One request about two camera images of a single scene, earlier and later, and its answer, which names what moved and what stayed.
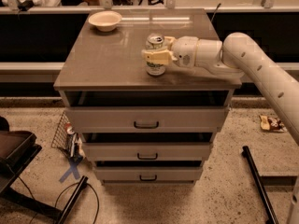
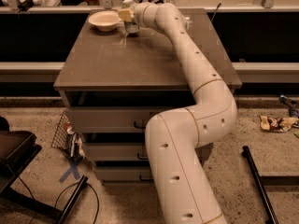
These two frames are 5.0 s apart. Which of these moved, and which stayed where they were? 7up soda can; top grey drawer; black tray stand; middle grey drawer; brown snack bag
Moved: 7up soda can
Stayed: middle grey drawer; top grey drawer; black tray stand; brown snack bag
